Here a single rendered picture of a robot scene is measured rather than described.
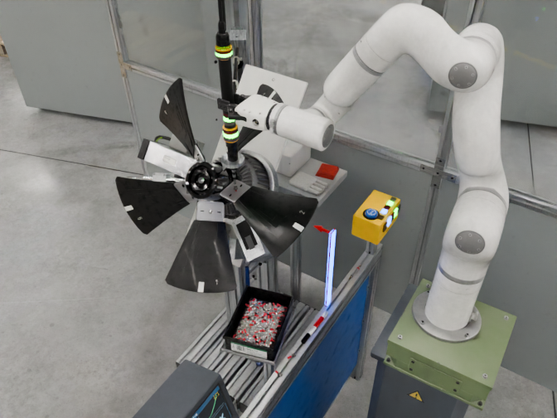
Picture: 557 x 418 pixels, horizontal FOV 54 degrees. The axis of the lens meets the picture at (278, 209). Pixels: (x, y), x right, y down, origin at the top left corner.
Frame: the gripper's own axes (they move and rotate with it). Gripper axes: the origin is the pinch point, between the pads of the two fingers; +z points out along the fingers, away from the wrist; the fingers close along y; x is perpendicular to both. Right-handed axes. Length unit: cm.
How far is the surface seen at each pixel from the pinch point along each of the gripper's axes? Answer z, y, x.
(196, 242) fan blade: 5.1, -15.1, -45.1
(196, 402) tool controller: -39, -65, -25
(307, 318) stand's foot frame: -3, 45, -144
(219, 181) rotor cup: 3.7, -3.1, -27.6
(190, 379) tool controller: -34, -61, -26
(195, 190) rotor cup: 10.5, -7.1, -31.6
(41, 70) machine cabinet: 267, 110, -112
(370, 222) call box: -38, 21, -43
